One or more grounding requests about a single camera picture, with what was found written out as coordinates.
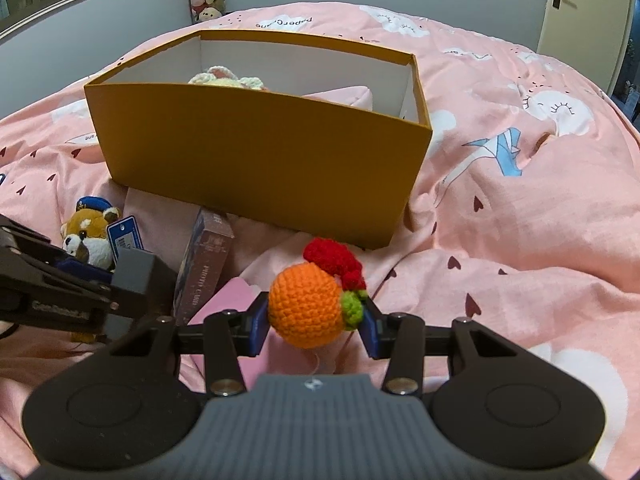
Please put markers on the orange crocheted fruit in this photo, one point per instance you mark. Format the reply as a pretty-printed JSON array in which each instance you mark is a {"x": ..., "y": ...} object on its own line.
[{"x": 305, "y": 305}]

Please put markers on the cream door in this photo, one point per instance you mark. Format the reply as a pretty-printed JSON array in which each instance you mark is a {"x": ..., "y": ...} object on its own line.
[{"x": 585, "y": 35}]

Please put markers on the red panda plush toy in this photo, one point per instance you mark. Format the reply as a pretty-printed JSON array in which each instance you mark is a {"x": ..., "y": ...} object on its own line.
[{"x": 90, "y": 240}]

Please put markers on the red crocheted toy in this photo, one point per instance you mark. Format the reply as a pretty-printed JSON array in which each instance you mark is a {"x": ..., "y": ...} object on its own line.
[{"x": 335, "y": 257}]

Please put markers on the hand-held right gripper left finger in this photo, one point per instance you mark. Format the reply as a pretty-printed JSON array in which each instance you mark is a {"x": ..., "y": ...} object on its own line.
[{"x": 256, "y": 327}]

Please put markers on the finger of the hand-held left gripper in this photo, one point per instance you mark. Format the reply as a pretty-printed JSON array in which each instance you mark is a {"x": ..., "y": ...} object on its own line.
[
  {"x": 65, "y": 287},
  {"x": 85, "y": 265}
]

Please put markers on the printed photo card box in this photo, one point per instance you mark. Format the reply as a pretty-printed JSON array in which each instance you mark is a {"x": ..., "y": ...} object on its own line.
[{"x": 205, "y": 270}]

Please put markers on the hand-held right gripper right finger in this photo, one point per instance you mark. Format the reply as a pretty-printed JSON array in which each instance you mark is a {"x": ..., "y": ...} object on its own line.
[{"x": 371, "y": 327}]

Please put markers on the cream crocheted toy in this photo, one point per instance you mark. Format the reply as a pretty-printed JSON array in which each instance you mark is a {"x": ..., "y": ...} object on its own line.
[{"x": 225, "y": 79}]

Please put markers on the pink printed blanket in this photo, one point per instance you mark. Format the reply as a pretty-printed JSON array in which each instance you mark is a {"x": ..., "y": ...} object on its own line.
[{"x": 500, "y": 210}]

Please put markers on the pink padded pouch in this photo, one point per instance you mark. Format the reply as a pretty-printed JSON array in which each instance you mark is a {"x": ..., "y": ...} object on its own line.
[{"x": 345, "y": 97}]

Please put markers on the orange cardboard box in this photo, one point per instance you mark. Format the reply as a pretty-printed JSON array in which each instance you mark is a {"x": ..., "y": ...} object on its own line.
[{"x": 260, "y": 170}]

